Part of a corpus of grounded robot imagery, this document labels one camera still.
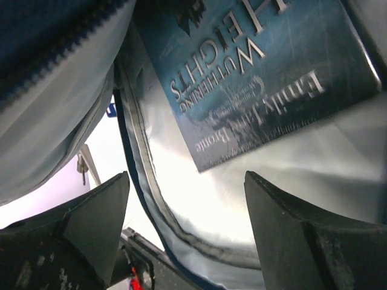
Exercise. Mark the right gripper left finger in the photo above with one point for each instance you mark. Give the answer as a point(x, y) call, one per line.
point(71, 246)

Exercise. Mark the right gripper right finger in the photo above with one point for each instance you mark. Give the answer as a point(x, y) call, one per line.
point(302, 246)

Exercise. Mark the dark blue hardcover book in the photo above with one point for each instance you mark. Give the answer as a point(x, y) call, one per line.
point(240, 74)

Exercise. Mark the navy blue student backpack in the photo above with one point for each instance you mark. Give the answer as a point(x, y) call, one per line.
point(64, 64)

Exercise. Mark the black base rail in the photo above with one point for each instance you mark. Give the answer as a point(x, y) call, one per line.
point(140, 264)

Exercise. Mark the aluminium extrusion frame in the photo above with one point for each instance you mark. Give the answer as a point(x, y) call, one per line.
point(85, 164)

